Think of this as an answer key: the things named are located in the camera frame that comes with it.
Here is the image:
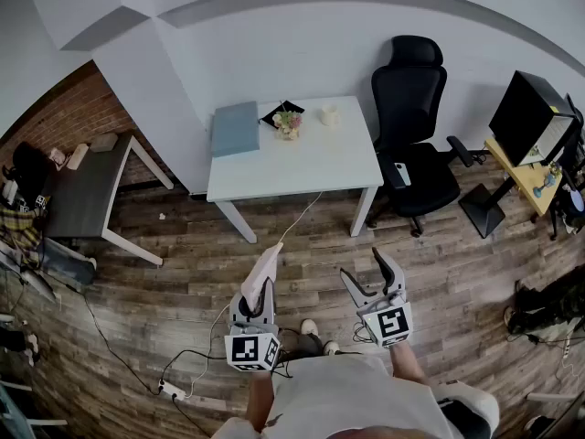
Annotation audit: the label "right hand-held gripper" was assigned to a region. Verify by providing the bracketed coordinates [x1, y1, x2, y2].
[339, 247, 414, 349]

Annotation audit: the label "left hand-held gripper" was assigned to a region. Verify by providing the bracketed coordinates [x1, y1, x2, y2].
[224, 275, 281, 373]

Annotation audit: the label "pale pink calculator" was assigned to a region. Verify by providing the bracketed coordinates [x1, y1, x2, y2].
[240, 242, 284, 313]

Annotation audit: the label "person's right forearm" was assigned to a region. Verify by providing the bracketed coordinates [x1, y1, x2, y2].
[390, 340, 431, 386]

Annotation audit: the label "person's left forearm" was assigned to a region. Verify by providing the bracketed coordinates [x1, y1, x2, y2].
[246, 369, 275, 434]

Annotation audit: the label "person's dark trousers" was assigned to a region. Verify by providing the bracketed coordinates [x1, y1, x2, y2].
[278, 331, 326, 361]

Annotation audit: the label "person's white shirt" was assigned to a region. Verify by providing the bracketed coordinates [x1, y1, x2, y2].
[212, 353, 499, 439]

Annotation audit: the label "white power strip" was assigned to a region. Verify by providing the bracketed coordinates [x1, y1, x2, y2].
[158, 380, 186, 402]

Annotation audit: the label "white table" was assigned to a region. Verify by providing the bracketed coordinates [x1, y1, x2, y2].
[206, 94, 385, 245]

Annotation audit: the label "flower bouquet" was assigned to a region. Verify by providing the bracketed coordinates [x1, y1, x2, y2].
[272, 110, 303, 141]

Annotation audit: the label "yellow side table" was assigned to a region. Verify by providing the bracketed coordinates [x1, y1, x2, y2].
[458, 137, 563, 240]

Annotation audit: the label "black office chair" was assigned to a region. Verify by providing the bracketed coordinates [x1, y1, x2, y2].
[365, 34, 476, 239]

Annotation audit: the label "blue figurine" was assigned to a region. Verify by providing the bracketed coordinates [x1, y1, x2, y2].
[532, 171, 557, 199]

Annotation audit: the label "black notebook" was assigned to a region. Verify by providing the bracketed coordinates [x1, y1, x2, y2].
[259, 100, 306, 130]

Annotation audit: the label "dark grey desk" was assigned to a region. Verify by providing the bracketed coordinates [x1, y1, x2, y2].
[43, 133, 175, 267]

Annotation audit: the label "wooden block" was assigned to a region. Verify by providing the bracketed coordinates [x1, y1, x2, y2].
[90, 133, 119, 154]
[66, 143, 90, 171]

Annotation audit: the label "black monitor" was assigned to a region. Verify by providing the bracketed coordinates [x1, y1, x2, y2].
[487, 70, 580, 168]

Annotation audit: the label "plaid cloth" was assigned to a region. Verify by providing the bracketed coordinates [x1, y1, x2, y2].
[0, 206, 42, 264]

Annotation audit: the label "white power cable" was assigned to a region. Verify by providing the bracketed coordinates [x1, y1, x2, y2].
[185, 304, 229, 397]

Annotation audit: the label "thin white cable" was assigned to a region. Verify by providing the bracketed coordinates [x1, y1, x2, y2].
[278, 191, 324, 246]

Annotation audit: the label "black floor cable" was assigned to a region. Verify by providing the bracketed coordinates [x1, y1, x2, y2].
[81, 290, 161, 392]

